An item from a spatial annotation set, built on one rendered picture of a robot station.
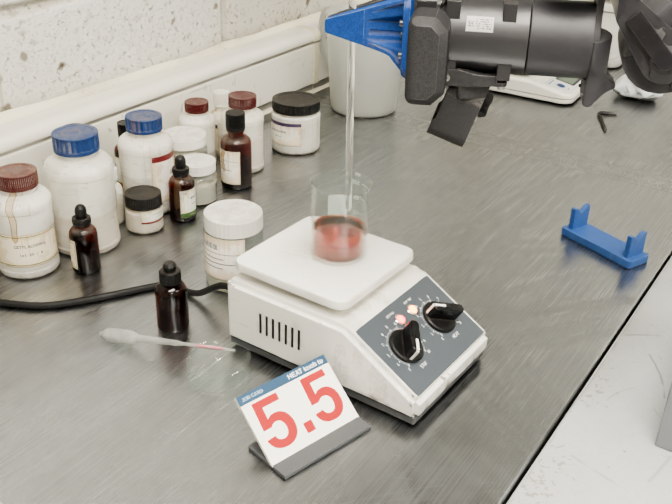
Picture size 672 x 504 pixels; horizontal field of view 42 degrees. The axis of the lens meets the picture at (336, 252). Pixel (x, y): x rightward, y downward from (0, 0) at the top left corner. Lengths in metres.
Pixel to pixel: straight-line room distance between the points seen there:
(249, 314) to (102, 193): 0.25
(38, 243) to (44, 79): 0.25
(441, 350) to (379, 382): 0.07
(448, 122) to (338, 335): 0.19
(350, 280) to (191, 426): 0.18
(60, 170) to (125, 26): 0.30
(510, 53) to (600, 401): 0.31
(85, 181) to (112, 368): 0.23
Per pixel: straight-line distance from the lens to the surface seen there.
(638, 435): 0.76
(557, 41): 0.67
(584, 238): 1.03
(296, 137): 1.20
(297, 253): 0.77
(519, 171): 1.21
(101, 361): 0.80
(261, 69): 1.33
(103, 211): 0.95
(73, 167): 0.93
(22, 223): 0.91
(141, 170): 1.02
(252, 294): 0.76
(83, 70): 1.14
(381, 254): 0.78
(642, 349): 0.87
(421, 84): 0.61
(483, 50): 0.67
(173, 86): 1.19
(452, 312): 0.76
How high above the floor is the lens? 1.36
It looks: 28 degrees down
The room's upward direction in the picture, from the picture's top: 2 degrees clockwise
